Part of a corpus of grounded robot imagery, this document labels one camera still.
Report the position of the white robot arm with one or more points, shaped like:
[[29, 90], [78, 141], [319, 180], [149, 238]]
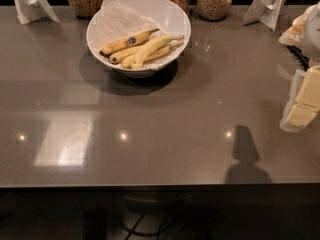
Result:
[[303, 105]]

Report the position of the front curved yellow banana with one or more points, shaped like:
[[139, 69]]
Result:
[[150, 47]]

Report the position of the lower yellow banana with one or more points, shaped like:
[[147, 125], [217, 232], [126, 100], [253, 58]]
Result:
[[126, 62]]

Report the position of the white ceramic bowl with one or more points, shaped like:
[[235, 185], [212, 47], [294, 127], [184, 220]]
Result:
[[151, 67]]

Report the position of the banana with blue sticker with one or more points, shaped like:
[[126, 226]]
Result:
[[126, 42]]

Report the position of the right white paper stand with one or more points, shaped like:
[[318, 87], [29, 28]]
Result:
[[265, 12]]

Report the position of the white paper stand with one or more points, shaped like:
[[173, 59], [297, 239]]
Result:
[[265, 12], [32, 10]]

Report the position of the right glass grain jar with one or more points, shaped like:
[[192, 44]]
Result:
[[213, 10]]

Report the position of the white paper liner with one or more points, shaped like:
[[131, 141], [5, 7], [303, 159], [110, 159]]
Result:
[[120, 18]]

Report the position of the left white paper stand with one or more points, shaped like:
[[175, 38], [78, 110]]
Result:
[[32, 10]]

